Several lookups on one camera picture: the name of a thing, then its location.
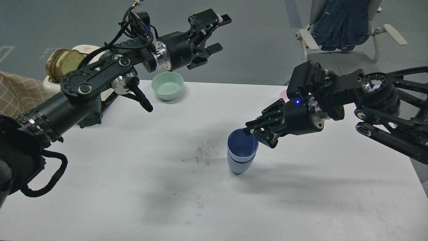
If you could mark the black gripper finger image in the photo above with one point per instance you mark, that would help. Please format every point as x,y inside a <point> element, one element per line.
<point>266,136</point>
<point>203,24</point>
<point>265,121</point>
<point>199,57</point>

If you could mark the light blue cup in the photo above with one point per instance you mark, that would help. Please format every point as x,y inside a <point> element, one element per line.
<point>241,147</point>

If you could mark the toast slice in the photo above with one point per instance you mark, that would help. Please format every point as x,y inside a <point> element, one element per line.
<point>50,66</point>
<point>68,61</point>

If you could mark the green bowl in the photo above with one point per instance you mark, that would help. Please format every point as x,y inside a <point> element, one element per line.
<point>168,86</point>

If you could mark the rear toast slice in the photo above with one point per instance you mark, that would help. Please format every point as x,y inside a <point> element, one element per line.
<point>50,66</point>

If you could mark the blue denim jacket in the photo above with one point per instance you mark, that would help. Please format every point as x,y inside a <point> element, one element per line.
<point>342,25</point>

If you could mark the grey office chair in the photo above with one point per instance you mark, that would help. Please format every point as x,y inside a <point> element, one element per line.
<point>345,61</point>

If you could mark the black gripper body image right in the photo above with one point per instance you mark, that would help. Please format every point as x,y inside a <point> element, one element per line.
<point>297,119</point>

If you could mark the front toast slice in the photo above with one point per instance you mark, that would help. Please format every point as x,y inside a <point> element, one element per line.
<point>68,61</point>

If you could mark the beige checkered cloth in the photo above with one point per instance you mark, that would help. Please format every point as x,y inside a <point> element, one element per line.
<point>20,94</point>

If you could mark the pink bowl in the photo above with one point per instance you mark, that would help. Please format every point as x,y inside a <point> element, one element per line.
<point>283,95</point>

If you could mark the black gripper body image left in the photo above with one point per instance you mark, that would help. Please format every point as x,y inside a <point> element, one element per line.
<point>183,50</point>

